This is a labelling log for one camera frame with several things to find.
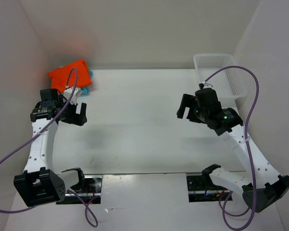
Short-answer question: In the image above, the light blue t shirt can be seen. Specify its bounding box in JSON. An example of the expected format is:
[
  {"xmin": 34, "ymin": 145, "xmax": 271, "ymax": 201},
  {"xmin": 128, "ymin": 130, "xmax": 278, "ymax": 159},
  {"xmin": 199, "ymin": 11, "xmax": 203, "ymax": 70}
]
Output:
[{"xmin": 81, "ymin": 69, "xmax": 93, "ymax": 96}]

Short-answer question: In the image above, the orange t shirt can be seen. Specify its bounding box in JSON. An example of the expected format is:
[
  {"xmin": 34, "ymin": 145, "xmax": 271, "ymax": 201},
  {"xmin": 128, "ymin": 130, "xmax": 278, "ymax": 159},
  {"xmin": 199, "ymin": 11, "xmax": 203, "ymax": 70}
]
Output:
[{"xmin": 48, "ymin": 59, "xmax": 92, "ymax": 92}]

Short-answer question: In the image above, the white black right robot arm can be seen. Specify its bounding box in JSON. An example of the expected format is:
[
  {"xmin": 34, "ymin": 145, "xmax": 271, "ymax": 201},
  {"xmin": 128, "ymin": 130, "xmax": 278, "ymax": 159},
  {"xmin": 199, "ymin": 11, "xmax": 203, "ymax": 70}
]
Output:
[{"xmin": 176, "ymin": 88, "xmax": 289, "ymax": 213}]

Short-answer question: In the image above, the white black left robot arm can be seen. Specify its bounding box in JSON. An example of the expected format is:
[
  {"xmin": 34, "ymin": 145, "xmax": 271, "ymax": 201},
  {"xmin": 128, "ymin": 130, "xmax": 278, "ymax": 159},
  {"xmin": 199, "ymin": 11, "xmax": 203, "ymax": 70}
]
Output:
[{"xmin": 13, "ymin": 87, "xmax": 87, "ymax": 207}]

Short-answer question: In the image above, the white plastic basket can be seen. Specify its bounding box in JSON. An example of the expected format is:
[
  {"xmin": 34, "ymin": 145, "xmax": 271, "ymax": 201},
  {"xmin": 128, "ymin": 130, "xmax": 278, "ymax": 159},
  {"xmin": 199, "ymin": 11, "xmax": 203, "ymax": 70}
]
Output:
[{"xmin": 193, "ymin": 53, "xmax": 247, "ymax": 100}]

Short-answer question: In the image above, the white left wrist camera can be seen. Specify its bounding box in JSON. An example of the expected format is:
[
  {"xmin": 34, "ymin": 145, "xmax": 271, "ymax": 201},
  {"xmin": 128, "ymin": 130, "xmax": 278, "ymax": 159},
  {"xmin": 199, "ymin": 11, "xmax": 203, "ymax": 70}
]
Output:
[{"xmin": 63, "ymin": 87, "xmax": 82, "ymax": 105}]

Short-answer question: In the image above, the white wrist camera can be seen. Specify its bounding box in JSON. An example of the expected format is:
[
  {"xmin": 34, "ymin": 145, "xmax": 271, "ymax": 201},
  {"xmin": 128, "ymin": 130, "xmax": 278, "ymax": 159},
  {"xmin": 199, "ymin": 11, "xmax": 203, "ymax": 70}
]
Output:
[
  {"xmin": 198, "ymin": 81, "xmax": 213, "ymax": 89},
  {"xmin": 63, "ymin": 87, "xmax": 82, "ymax": 105}
]

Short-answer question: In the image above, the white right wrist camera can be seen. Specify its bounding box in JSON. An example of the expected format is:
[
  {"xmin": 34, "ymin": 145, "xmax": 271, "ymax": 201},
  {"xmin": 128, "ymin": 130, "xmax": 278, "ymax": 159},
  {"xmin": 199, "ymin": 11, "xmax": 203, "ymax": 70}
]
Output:
[{"xmin": 198, "ymin": 81, "xmax": 213, "ymax": 89}]

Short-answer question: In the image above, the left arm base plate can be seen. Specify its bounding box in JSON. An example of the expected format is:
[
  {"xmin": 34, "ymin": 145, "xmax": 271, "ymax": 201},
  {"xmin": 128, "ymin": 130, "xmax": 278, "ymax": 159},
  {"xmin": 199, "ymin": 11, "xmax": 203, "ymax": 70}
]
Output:
[{"xmin": 56, "ymin": 174, "xmax": 103, "ymax": 205}]

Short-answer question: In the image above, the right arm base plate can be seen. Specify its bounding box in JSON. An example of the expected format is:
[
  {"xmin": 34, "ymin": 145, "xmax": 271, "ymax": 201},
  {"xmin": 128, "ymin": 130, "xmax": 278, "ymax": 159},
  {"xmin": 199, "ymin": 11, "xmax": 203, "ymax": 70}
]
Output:
[{"xmin": 186, "ymin": 174, "xmax": 230, "ymax": 203}]

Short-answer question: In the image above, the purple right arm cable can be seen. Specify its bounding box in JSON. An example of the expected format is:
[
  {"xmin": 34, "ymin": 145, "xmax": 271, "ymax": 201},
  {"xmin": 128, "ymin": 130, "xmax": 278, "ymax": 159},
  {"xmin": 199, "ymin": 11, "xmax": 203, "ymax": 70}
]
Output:
[{"xmin": 198, "ymin": 66, "xmax": 260, "ymax": 230}]

